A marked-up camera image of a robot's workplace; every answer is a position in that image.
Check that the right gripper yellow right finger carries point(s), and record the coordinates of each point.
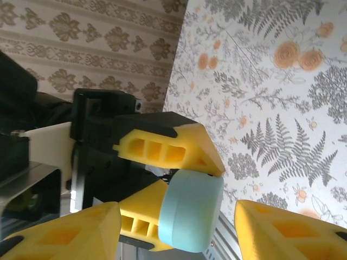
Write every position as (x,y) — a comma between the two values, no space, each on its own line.
(284,235)

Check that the aluminium frame profile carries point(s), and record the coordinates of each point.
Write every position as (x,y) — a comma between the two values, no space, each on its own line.
(225,238)

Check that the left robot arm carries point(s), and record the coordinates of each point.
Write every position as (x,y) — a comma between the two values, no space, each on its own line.
(19,94)

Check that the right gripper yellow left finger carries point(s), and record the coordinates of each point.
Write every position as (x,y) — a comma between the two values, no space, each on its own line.
(67,238)

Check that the blue earbud charging case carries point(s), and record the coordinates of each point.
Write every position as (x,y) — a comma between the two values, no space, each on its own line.
(189,211)

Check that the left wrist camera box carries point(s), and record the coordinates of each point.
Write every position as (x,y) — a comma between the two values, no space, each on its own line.
(13,157)

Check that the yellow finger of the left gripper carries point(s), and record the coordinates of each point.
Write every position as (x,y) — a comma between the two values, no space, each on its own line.
(189,135)
(146,200)

